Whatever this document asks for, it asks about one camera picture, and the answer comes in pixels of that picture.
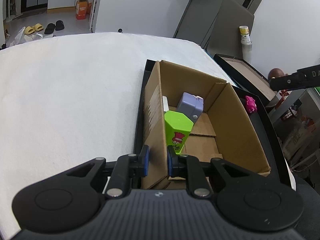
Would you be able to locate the brown cardboard box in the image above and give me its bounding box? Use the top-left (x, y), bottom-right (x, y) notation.
top-left (142, 61), bottom-right (271, 189)

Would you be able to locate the green hexagonal toy box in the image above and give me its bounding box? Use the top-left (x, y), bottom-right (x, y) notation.
top-left (164, 111), bottom-right (194, 155)

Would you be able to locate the pink dinosaur hood figurine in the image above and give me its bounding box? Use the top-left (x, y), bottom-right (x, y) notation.
top-left (245, 96), bottom-right (257, 114)

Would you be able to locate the lilac cube toy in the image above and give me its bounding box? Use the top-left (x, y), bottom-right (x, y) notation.
top-left (176, 92), bottom-right (204, 123)

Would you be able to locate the white charger block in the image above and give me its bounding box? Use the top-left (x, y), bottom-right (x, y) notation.
top-left (162, 96), bottom-right (169, 113)

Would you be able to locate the black shallow tray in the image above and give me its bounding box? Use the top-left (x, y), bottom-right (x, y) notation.
top-left (135, 60), bottom-right (291, 185)

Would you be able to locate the black box lid with cardboard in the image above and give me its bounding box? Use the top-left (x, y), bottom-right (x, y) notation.
top-left (213, 54), bottom-right (279, 107)

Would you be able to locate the yellow white bottle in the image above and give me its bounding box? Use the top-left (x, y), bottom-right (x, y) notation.
top-left (239, 25), bottom-right (253, 63)

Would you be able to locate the black slipper pair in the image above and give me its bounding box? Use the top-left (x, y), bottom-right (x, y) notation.
top-left (44, 20), bottom-right (65, 35)

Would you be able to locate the white plastic bag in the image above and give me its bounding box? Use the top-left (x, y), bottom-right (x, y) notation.
top-left (9, 27), bottom-right (55, 47)

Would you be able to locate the yellow slipper pair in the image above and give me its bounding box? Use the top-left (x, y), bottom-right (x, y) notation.
top-left (24, 23), bottom-right (43, 35)

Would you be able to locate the orange cardboard box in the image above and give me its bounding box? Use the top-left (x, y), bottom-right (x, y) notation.
top-left (75, 0), bottom-right (92, 20)

